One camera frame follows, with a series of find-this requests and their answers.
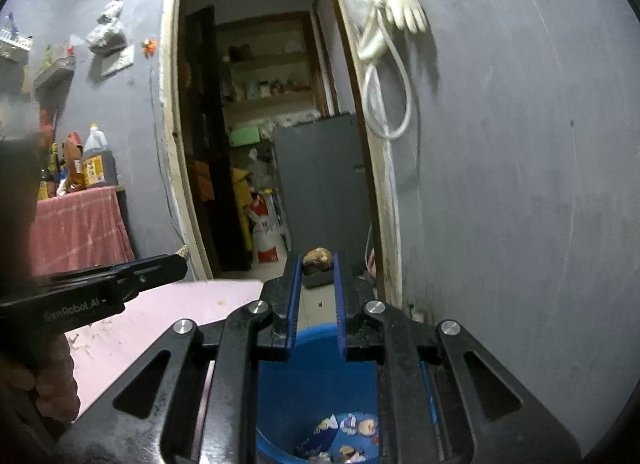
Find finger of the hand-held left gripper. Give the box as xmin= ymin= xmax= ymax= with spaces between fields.
xmin=111 ymin=253 xmax=189 ymax=304

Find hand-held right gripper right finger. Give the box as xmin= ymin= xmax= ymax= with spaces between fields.
xmin=334 ymin=251 xmax=583 ymax=464

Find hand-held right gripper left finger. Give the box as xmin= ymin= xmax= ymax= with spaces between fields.
xmin=50 ymin=251 xmax=305 ymax=464

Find brown scrap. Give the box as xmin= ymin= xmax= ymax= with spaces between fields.
xmin=301 ymin=247 xmax=335 ymax=276

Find blue plastic bucket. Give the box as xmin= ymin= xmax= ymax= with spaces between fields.
xmin=256 ymin=326 xmax=438 ymax=464

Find person's left hand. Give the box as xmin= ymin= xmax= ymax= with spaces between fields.
xmin=27 ymin=331 xmax=81 ymax=422

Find pink table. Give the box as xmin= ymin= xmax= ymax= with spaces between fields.
xmin=65 ymin=279 xmax=266 ymax=420

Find red fire extinguisher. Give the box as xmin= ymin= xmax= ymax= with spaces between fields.
xmin=245 ymin=191 xmax=287 ymax=265

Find pink checked cloth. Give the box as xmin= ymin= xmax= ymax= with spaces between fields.
xmin=27 ymin=187 xmax=136 ymax=277

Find yellow bag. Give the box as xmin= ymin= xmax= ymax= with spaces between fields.
xmin=231 ymin=167 xmax=254 ymax=255

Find large oil jug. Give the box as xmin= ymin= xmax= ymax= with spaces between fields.
xmin=81 ymin=125 xmax=120 ymax=189

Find blue snack wrapper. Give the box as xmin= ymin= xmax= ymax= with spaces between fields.
xmin=295 ymin=421 xmax=342 ymax=460

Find dark grey cabinet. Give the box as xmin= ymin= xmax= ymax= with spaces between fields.
xmin=272 ymin=113 xmax=375 ymax=290

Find orange brown packet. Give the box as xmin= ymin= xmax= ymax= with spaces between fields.
xmin=63 ymin=131 xmax=86 ymax=193

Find dark wooden door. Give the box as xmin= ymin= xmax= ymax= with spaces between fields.
xmin=180 ymin=6 xmax=252 ymax=273

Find green box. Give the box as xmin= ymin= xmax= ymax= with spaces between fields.
xmin=230 ymin=126 xmax=262 ymax=148

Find wooden shelf unit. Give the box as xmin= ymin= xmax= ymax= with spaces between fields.
xmin=215 ymin=11 xmax=327 ymax=145

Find grey plastic bag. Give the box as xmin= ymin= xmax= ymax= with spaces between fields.
xmin=97 ymin=0 xmax=125 ymax=25
xmin=85 ymin=21 xmax=126 ymax=53

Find white rubber gloves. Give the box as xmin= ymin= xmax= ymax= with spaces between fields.
xmin=372 ymin=0 xmax=427 ymax=35

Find white door frame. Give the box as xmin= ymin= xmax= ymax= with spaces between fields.
xmin=159 ymin=0 xmax=406 ymax=311

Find white hose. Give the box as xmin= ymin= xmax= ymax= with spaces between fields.
xmin=356 ymin=0 xmax=414 ymax=140

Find grey wall paper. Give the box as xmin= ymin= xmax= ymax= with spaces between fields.
xmin=100 ymin=44 xmax=136 ymax=77

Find grey wall shelf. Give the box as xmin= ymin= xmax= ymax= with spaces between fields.
xmin=32 ymin=54 xmax=77 ymax=91

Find white wall rack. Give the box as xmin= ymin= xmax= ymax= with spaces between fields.
xmin=0 ymin=11 xmax=34 ymax=63

